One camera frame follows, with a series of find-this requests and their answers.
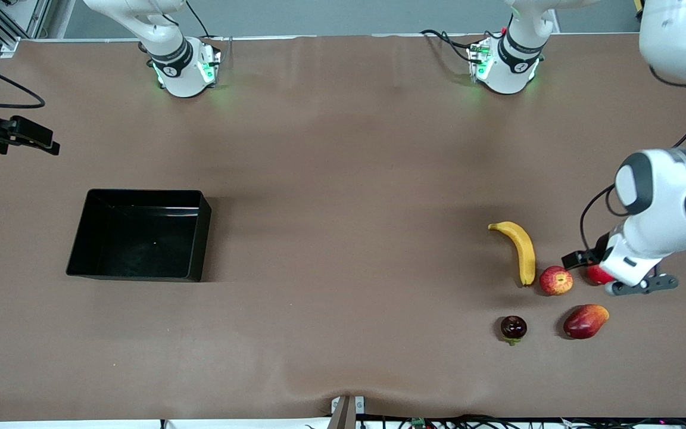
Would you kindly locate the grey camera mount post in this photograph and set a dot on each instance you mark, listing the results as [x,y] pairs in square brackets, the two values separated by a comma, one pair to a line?
[346,417]

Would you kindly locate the dark purple mangosteen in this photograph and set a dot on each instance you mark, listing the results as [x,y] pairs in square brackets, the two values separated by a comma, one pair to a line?
[513,328]

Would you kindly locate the red round fruit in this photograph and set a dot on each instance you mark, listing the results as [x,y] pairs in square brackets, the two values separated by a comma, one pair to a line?
[596,274]

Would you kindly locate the red yellow mango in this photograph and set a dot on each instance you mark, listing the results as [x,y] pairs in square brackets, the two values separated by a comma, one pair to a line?
[584,322]

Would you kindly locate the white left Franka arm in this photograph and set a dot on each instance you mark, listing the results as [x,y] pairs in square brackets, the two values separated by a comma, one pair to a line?
[670,196]

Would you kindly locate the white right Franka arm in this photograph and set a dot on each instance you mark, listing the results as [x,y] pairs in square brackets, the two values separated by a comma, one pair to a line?
[182,74]

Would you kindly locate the aluminium extrusion frame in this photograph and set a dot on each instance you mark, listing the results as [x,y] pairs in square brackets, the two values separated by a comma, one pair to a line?
[30,18]

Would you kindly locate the black plastic box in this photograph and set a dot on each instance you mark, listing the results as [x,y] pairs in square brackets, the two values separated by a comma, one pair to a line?
[140,238]

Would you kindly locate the yellow and black object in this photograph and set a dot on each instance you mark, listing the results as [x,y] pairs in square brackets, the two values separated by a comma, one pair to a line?
[639,6]

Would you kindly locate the table cover mat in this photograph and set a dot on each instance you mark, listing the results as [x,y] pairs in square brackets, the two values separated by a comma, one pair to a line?
[343,149]

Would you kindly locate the yellow banana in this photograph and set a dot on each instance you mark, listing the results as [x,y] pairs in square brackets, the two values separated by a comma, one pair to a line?
[521,247]

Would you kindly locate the red yellow apple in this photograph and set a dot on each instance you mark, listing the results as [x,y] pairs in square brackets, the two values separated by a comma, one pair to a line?
[555,281]

